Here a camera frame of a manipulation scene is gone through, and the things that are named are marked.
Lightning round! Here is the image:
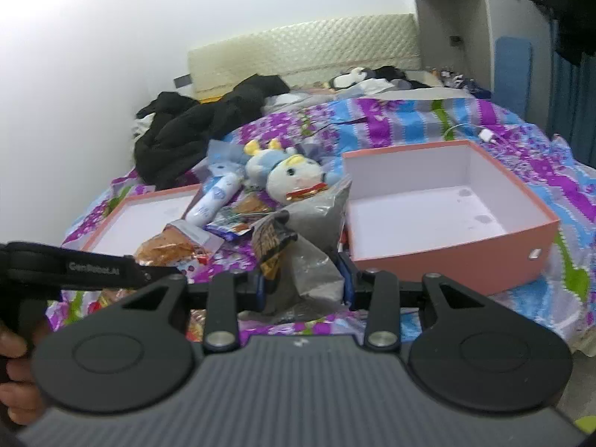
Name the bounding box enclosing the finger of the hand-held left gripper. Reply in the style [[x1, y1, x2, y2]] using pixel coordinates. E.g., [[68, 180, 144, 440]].
[[63, 249, 182, 289]]

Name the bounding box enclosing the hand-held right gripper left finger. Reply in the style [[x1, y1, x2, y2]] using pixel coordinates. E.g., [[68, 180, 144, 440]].
[[109, 270, 267, 354]]

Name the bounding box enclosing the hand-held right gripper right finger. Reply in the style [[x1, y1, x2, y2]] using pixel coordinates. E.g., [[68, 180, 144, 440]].
[[337, 252, 492, 351]]

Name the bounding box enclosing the black yellow snack packet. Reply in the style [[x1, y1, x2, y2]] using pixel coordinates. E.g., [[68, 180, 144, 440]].
[[251, 212, 299, 282]]

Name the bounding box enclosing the orange white snack packet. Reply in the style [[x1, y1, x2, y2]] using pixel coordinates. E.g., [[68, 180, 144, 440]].
[[134, 220, 224, 268]]

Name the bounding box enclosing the grey foil snack bag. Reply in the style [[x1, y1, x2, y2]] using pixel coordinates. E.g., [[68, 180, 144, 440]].
[[261, 179, 354, 323]]

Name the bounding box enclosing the blue snack packet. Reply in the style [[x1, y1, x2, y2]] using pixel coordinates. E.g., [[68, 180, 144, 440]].
[[205, 209, 254, 242]]

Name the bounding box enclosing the orange crisp snack packet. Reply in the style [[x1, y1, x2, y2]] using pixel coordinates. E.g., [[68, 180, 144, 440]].
[[233, 193, 275, 219]]

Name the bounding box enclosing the pink cardboard box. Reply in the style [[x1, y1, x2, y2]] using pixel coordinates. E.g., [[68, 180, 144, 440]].
[[342, 140, 559, 296]]

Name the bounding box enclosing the person's left hand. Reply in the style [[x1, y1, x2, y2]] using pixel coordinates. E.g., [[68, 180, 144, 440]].
[[0, 321, 45, 424]]

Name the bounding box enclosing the pink box lid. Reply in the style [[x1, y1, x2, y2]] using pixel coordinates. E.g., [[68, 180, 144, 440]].
[[60, 184, 201, 254]]

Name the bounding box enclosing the white bottle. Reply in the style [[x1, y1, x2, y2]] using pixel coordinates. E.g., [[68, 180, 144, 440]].
[[184, 172, 243, 228]]

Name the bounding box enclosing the blue white plush doll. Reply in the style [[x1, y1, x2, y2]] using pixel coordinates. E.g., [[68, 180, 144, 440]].
[[244, 139, 340, 206]]

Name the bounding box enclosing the clear blue plastic wrapper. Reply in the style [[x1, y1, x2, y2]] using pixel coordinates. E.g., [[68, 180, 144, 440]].
[[205, 140, 247, 182]]

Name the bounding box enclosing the white cloth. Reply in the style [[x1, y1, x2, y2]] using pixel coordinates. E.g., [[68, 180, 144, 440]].
[[131, 112, 159, 140]]

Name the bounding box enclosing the black jacket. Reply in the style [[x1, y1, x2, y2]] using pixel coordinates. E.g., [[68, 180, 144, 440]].
[[135, 73, 292, 191]]

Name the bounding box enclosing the purple blue floral blanket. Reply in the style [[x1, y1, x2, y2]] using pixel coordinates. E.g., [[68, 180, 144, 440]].
[[47, 98, 596, 350]]

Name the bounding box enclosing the white garment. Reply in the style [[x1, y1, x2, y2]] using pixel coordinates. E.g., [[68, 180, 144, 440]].
[[356, 79, 396, 96]]

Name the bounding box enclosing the penguin plush toy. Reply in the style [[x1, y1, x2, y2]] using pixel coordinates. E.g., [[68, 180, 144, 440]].
[[328, 67, 373, 90]]

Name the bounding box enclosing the black clothes heap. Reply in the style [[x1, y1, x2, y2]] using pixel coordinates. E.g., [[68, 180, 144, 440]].
[[372, 65, 431, 89]]

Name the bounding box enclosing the blue bedside table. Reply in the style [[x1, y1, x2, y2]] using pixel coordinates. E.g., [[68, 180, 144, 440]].
[[451, 77, 492, 99]]

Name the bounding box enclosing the group of small bottles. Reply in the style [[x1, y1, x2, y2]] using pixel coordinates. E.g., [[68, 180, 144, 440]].
[[431, 67, 466, 87]]

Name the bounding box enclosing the cream quilted headboard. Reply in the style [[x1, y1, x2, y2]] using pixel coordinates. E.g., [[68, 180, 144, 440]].
[[187, 13, 418, 101]]

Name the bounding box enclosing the blue curtain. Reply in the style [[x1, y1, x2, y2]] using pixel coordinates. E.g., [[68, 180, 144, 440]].
[[547, 19, 596, 168]]

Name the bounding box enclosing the grey wardrobe cabinet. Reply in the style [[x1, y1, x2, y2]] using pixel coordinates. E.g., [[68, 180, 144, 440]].
[[409, 0, 552, 122]]

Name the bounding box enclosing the white charger cable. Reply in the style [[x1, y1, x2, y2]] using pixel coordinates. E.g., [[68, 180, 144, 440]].
[[442, 122, 527, 159]]

